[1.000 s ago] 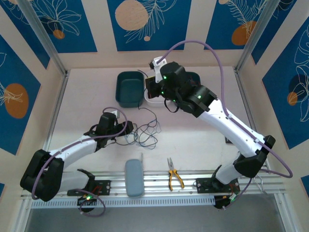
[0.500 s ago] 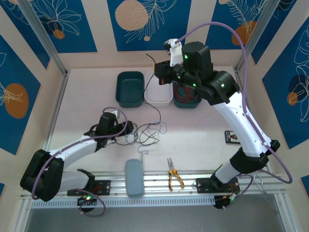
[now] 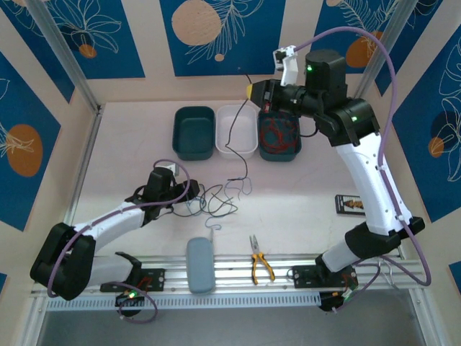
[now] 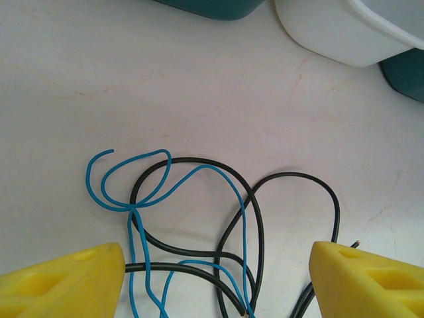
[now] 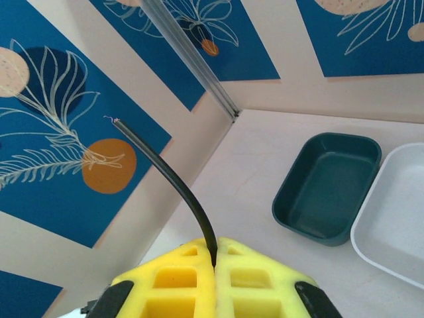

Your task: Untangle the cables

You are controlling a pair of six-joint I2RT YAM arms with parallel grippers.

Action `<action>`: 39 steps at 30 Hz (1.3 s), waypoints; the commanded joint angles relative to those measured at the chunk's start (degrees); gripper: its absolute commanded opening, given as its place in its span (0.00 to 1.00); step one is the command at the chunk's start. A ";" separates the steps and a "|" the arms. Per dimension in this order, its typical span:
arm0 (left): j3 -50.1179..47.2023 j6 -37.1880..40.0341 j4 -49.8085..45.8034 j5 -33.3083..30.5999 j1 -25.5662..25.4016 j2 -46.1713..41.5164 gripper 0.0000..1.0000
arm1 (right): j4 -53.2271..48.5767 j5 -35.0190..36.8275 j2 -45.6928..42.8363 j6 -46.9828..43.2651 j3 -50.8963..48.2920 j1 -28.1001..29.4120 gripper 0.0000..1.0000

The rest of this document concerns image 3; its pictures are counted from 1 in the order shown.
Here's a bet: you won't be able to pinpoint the aluminium frame post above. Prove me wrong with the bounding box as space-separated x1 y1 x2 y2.
25 0 104 113
349 0 412 110

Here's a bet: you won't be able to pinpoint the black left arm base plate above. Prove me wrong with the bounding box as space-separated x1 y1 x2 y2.
99 267 167 293

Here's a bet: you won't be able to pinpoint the grey glasses case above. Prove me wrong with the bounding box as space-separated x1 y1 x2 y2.
186 236 216 295

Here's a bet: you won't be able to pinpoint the silver wire hook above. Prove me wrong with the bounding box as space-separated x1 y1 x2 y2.
377 256 401 290

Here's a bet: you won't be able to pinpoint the aluminium mounting rail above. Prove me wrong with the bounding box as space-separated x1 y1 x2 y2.
30 253 431 297

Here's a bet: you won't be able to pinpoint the black cable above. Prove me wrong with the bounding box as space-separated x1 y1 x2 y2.
225 66 255 181
171 182 239 219

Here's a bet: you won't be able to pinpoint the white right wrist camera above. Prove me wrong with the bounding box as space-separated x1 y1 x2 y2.
272 45 300 87

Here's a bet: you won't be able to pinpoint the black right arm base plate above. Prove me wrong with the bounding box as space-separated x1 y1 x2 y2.
291 265 359 289

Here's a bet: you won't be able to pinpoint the blue cable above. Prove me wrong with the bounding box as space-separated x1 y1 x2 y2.
183 196 238 219
204 176 254 231

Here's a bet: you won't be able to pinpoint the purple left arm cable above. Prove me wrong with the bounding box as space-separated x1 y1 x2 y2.
46 158 192 324

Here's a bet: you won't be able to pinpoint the teal plastic bin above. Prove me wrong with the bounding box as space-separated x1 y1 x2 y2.
173 106 217 162
257 110 303 163

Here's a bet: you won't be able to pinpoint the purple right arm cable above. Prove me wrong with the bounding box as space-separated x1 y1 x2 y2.
295 27 432 315

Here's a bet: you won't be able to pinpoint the white slotted cable duct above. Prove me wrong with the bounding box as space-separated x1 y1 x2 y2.
45 292 322 312

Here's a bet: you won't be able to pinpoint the blue floral wall panel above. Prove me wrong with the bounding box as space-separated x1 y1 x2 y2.
374 0 461 97
390 25 461 224
304 0 410 76
0 50 62 232
39 0 146 81
0 0 76 105
159 0 288 77

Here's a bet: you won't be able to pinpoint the black card package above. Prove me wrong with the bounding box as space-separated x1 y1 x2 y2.
334 194 365 216

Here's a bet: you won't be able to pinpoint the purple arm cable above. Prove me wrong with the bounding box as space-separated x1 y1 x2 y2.
46 158 192 324
295 27 432 315

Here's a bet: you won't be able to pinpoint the red cable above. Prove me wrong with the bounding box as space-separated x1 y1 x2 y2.
259 113 300 155

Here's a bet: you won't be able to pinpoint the white plastic bin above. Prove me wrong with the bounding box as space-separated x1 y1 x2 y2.
215 105 259 162

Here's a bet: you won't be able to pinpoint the yellow handled pliers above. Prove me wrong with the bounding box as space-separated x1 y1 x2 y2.
249 234 277 286

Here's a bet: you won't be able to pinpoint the aluminium table edge rail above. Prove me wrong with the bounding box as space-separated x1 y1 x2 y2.
59 104 105 253

